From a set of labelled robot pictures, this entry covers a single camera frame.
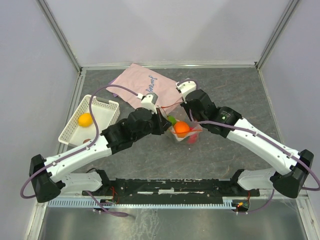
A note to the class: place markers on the clear zip top bag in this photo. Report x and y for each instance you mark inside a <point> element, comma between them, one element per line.
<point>180,115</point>

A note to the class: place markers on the white perforated plastic basket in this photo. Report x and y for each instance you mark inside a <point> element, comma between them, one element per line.
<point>105,112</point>

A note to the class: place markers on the light blue cable duct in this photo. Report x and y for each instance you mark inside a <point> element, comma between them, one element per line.
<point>64,202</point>

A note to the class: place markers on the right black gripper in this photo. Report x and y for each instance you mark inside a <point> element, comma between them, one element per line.
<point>185,105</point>

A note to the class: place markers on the yellow lemon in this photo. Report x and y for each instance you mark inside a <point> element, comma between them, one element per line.
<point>85,120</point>

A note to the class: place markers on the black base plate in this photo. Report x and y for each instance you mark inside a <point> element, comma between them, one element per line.
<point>172,191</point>

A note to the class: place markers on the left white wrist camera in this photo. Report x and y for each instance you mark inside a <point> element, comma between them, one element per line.
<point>148,101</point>

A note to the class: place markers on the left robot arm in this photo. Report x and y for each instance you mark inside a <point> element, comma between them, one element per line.
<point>50,176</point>

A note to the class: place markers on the pink cloth with lettering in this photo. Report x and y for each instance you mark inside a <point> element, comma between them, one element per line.
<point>142,80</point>

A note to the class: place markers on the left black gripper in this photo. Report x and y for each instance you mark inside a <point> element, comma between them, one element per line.
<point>163,124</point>

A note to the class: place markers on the green apple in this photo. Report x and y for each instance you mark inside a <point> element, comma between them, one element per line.
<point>172,120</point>

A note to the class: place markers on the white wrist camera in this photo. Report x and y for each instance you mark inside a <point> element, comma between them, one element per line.
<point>148,101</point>
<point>186,86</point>

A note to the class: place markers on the orange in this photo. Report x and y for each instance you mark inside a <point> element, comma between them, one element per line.
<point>181,129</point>

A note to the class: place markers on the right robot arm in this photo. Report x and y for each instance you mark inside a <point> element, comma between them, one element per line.
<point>289,167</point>

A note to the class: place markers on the red apple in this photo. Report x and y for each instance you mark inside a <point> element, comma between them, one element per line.
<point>193,138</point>

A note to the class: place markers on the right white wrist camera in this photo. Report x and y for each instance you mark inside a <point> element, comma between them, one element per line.
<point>186,86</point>

